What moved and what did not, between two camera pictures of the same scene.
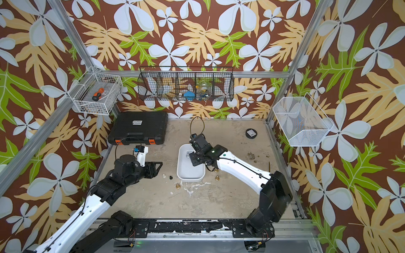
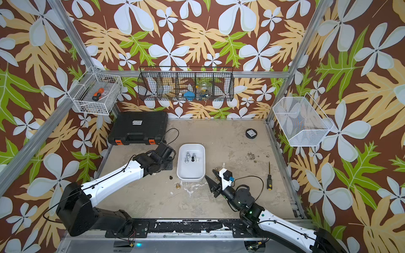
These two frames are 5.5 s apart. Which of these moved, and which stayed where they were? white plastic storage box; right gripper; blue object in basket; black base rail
Moved: right gripper
Stayed: blue object in basket; black base rail; white plastic storage box
